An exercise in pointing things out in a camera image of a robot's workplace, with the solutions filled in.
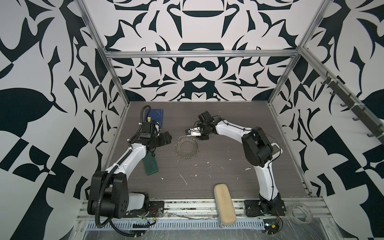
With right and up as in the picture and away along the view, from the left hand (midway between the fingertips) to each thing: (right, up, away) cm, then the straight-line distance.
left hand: (165, 135), depth 88 cm
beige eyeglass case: (+31, -32, -17) cm, 48 cm away
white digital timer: (+65, -9, +1) cm, 66 cm away
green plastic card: (-9, -16, -1) cm, 18 cm away
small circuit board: (+53, -40, -17) cm, 68 cm away
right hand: (+19, +2, +11) cm, 22 cm away
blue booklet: (-10, +12, +23) cm, 28 cm away
